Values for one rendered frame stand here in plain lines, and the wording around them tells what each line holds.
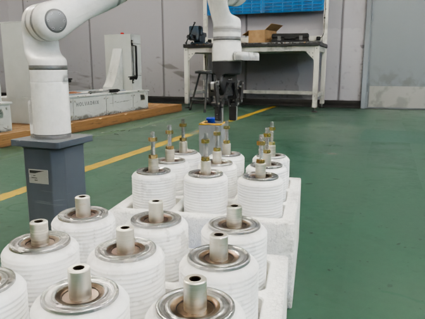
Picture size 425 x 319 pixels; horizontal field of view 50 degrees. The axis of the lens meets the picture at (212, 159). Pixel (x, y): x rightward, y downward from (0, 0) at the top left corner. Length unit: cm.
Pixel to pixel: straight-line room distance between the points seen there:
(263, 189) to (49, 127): 57
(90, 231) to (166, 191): 32
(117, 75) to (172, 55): 210
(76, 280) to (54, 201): 75
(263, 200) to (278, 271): 26
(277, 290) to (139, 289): 19
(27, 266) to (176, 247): 20
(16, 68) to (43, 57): 242
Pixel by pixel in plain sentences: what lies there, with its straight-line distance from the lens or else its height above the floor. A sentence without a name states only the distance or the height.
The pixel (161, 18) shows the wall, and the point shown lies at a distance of 661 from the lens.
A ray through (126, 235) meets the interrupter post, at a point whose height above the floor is 27.
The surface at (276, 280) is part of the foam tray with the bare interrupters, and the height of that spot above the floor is 18.
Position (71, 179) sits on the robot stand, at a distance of 122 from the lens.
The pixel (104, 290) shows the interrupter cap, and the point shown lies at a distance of 49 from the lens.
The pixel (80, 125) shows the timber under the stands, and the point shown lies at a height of 5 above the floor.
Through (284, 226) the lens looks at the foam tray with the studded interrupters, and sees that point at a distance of 90.
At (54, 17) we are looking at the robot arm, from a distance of 119.
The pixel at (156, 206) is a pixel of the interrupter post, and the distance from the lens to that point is 67.
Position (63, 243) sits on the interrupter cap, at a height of 25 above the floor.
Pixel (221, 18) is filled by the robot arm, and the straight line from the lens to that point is 116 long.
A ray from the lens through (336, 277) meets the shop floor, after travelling 113.
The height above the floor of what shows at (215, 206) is 19.
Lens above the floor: 47
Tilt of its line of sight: 11 degrees down
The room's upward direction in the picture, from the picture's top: straight up
